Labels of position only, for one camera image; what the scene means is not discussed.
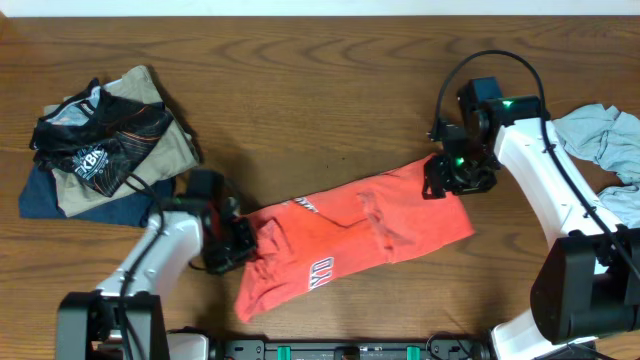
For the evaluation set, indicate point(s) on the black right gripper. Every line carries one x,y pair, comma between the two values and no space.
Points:
441,175

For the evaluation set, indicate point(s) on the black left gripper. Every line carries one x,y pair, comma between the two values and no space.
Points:
239,245

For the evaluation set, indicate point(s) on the red orange polo shirt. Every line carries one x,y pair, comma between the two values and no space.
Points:
306,242

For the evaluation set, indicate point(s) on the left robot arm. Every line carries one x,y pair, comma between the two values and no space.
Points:
122,318

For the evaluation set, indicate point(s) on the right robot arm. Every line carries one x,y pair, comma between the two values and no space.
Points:
587,287

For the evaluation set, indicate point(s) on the beige folded shirt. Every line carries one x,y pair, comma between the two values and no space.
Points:
173,154

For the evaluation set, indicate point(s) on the black patterned jersey shirt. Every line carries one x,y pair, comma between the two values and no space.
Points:
98,137

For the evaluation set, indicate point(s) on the light grey blue shirt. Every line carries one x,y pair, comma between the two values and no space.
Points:
610,139

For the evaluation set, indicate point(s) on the navy blue folded shirt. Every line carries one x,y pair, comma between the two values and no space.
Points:
38,200

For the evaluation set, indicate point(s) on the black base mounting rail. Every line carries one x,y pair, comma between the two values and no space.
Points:
345,351

